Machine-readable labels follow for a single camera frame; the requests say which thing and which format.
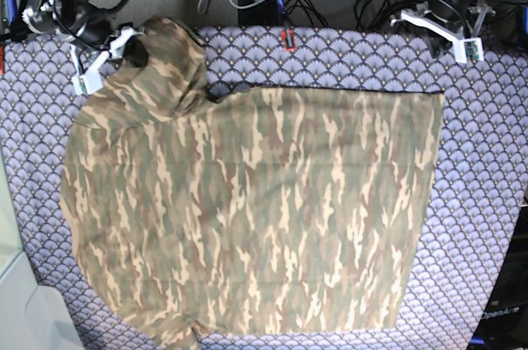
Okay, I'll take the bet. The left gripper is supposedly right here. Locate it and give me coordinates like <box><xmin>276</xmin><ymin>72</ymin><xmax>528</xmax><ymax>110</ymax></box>
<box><xmin>427</xmin><ymin>31</ymin><xmax>452</xmax><ymax>57</ymax></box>

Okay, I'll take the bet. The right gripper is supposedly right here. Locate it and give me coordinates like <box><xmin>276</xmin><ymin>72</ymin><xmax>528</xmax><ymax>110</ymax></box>
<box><xmin>109</xmin><ymin>26</ymin><xmax>149</xmax><ymax>68</ymax></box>

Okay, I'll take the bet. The camouflage T-shirt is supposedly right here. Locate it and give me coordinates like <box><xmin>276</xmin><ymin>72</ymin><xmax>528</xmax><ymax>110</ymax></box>
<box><xmin>60</xmin><ymin>18</ymin><xmax>445</xmax><ymax>349</ymax></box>

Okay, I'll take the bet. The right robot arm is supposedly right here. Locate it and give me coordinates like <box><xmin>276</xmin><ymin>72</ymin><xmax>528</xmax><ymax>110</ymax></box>
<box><xmin>21</xmin><ymin>0</ymin><xmax>149</xmax><ymax>70</ymax></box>

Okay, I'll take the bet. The fan pattern tablecloth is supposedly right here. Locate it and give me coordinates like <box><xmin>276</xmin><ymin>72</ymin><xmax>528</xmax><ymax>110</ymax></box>
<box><xmin>1</xmin><ymin>26</ymin><xmax>527</xmax><ymax>349</ymax></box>

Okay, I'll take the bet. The black box under table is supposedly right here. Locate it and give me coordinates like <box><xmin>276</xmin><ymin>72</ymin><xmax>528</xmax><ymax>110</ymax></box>
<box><xmin>238</xmin><ymin>0</ymin><xmax>281</xmax><ymax>26</ymax></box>

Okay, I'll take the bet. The red black clamp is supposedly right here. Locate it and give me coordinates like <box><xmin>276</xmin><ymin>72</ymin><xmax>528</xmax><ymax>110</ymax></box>
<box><xmin>281</xmin><ymin>27</ymin><xmax>296</xmax><ymax>52</ymax></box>

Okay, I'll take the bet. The white plastic bin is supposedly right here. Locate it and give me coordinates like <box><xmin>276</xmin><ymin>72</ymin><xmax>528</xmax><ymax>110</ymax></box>
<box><xmin>0</xmin><ymin>159</ymin><xmax>86</xmax><ymax>350</ymax></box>

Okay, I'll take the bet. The black OpenArm case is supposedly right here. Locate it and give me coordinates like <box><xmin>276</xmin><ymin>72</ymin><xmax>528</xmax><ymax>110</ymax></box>
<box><xmin>468</xmin><ymin>206</ymin><xmax>527</xmax><ymax>349</ymax></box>

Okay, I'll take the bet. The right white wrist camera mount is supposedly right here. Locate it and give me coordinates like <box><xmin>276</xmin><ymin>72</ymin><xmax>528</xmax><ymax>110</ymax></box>
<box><xmin>70</xmin><ymin>26</ymin><xmax>139</xmax><ymax>95</ymax></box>

